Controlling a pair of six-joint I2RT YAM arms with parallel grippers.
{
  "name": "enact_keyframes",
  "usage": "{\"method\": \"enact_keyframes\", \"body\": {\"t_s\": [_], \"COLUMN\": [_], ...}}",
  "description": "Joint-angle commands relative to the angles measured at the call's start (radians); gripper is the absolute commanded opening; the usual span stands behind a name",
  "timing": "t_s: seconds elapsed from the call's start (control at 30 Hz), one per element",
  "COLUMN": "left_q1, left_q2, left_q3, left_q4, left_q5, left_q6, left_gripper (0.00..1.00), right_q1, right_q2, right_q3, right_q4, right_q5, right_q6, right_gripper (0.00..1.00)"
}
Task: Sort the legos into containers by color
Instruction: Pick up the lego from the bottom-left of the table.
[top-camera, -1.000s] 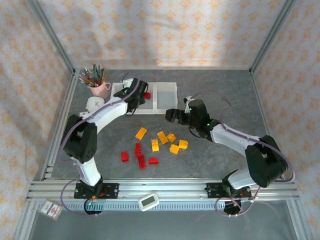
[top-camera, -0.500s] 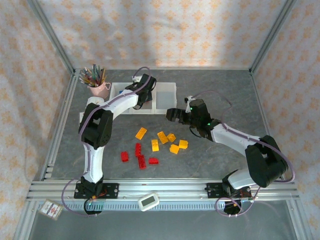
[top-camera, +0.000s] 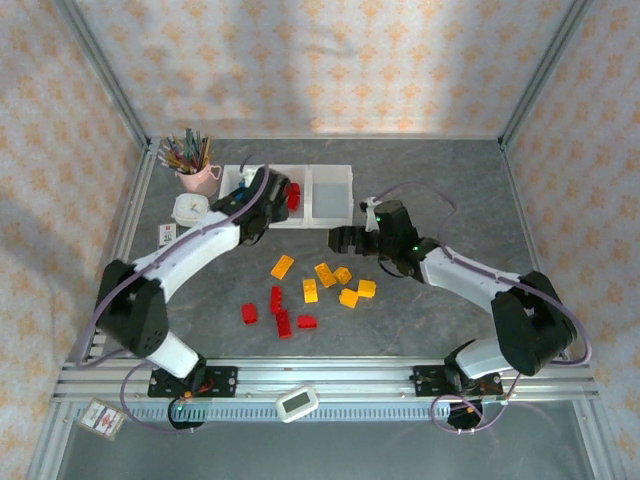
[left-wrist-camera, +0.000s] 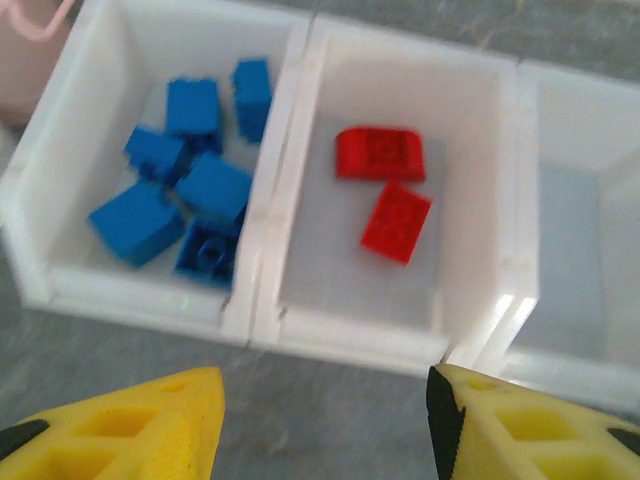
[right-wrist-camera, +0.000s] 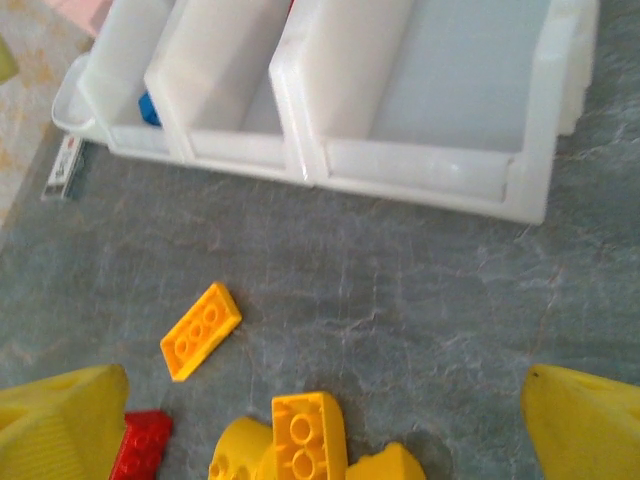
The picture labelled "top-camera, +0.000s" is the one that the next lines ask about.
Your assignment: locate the pink cup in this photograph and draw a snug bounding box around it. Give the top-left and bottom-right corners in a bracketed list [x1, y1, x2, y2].
[177, 162, 223, 198]

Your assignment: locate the white square clock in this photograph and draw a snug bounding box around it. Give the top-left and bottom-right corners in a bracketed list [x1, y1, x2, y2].
[172, 193, 211, 229]

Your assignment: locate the small black white card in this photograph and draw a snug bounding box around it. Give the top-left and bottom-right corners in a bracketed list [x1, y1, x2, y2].
[158, 223, 182, 251]

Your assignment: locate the bundle of coloured pens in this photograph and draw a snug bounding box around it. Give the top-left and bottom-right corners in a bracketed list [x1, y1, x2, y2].
[156, 127, 211, 175]

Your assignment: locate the white digital timer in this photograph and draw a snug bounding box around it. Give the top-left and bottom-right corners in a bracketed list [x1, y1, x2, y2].
[276, 383, 321, 424]

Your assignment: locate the playing card box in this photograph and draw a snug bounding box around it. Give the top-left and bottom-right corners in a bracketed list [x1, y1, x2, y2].
[75, 397, 127, 442]

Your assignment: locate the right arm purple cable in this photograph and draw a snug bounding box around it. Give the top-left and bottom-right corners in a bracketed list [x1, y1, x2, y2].
[369, 179, 594, 434]

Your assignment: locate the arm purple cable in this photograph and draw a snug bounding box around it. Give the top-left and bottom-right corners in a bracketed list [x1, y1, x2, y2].
[74, 154, 274, 436]
[369, 179, 594, 434]

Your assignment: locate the aluminium frame rail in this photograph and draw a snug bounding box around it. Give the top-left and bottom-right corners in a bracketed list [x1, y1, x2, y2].
[147, 132, 506, 142]
[499, 144, 571, 361]
[74, 147, 164, 361]

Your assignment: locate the aluminium mounting rail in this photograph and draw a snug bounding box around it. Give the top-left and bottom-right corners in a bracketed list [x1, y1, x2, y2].
[52, 356, 599, 404]

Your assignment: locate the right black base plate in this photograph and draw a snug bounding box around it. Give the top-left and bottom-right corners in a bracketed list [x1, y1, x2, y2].
[411, 363, 504, 400]

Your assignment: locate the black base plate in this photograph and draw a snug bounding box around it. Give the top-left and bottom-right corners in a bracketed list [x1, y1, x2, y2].
[411, 363, 504, 400]
[148, 363, 239, 400]

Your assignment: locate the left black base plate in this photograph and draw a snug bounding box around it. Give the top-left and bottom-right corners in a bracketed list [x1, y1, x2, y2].
[148, 363, 239, 400]

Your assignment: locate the grey slotted cable duct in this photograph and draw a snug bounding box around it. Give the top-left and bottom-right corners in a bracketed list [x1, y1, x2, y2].
[122, 401, 482, 422]

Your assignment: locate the aluminium frame post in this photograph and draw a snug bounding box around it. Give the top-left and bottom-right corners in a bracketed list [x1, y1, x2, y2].
[499, 0, 599, 151]
[27, 399, 76, 480]
[572, 399, 626, 480]
[52, 0, 154, 151]

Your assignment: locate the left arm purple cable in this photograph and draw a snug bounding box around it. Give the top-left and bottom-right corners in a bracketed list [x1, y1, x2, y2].
[74, 154, 274, 436]

